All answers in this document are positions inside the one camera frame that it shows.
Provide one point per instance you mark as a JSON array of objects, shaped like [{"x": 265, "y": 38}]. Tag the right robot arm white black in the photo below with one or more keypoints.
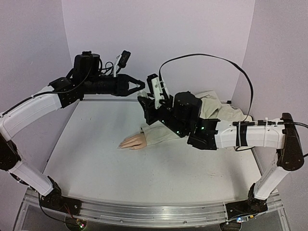
[{"x": 181, "y": 114}]

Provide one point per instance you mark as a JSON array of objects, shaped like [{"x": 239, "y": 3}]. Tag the beige sleeve cloth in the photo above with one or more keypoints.
[{"x": 211, "y": 108}]

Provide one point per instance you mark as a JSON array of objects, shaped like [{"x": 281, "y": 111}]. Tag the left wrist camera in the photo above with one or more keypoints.
[{"x": 121, "y": 62}]

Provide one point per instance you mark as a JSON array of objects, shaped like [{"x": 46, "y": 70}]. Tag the clear nail polish bottle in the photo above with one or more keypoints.
[{"x": 142, "y": 93}]

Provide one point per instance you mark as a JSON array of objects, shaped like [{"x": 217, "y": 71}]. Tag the mannequin hand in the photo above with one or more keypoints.
[{"x": 135, "y": 142}]

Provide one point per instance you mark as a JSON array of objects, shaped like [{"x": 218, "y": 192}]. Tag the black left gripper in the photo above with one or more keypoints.
[{"x": 124, "y": 80}]

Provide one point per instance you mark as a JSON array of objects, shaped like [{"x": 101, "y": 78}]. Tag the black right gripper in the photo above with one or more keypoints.
[{"x": 149, "y": 109}]

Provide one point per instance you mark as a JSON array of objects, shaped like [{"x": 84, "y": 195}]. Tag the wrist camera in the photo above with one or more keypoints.
[
  {"x": 121, "y": 62},
  {"x": 158, "y": 89}
]

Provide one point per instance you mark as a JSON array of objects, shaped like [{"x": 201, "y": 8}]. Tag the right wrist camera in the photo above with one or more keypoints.
[{"x": 158, "y": 89}]

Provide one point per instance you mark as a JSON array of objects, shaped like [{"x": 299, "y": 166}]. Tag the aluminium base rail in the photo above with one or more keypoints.
[{"x": 154, "y": 216}]

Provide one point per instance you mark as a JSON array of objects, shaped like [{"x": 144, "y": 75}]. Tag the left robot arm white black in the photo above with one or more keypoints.
[{"x": 88, "y": 76}]

